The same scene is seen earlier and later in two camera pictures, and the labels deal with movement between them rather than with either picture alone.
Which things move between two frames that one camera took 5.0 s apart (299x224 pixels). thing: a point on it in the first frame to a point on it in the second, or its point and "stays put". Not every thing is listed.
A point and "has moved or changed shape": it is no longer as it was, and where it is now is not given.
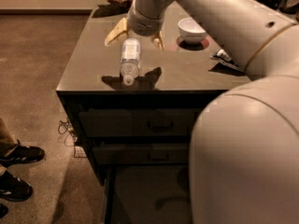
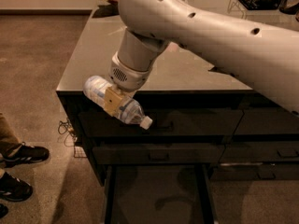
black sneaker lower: [13, 188] stays put
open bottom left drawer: [147, 194] stays put
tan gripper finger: [118, 32] to [112, 102]
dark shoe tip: [4, 210] stays put
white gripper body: [144, 22] to [128, 77]
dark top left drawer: [167, 122] stays put
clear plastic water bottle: [131, 60] has moved or changed shape
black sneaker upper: [17, 154] stays put
